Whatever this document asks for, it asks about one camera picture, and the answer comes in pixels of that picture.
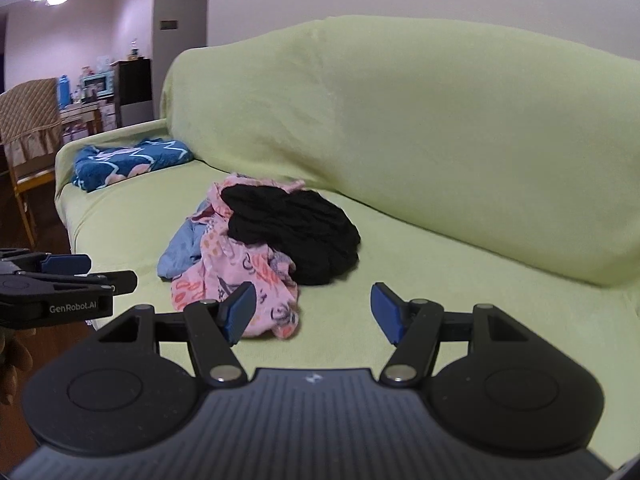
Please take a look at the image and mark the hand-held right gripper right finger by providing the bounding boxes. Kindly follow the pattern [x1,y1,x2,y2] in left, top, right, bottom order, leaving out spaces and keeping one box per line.
[371,283,531,386]

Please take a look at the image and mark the light blue garment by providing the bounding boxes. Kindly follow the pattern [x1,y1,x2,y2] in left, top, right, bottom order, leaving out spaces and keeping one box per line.
[157,200,217,281]

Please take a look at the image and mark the green covered sofa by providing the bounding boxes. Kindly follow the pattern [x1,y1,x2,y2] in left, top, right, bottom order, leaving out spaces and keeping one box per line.
[54,15,640,466]

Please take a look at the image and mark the chair with quilted cover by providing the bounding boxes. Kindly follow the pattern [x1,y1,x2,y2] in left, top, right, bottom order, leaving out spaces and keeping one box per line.
[0,78,66,251]

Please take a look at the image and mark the teal microwave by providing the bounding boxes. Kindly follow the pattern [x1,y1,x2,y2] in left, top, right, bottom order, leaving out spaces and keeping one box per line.
[82,72,115,99]

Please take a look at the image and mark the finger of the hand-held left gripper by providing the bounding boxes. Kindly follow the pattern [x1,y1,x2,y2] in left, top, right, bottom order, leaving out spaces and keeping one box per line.
[0,270,139,297]
[0,249,93,277]

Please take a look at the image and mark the black pants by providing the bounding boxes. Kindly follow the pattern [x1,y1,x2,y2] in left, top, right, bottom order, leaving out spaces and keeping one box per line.
[221,184,362,287]

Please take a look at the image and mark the dark cabinet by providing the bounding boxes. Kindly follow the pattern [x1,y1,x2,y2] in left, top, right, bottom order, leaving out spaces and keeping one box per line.
[111,58,153,129]

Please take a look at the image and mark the blue star print blanket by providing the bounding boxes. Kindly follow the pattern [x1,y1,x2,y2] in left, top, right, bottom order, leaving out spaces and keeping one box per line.
[72,138,195,193]

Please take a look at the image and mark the pink patterned garment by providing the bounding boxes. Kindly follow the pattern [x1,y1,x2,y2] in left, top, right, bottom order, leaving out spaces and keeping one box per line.
[171,174,307,340]

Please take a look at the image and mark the wooden side table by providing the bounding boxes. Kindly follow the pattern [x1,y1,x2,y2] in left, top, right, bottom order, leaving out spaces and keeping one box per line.
[60,102,102,137]

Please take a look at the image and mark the person's left hand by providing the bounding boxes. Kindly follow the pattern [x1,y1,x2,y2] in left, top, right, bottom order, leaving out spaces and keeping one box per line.
[0,331,33,406]

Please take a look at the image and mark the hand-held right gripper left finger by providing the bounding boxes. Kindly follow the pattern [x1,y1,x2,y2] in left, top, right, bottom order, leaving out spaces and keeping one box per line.
[97,282,256,387]

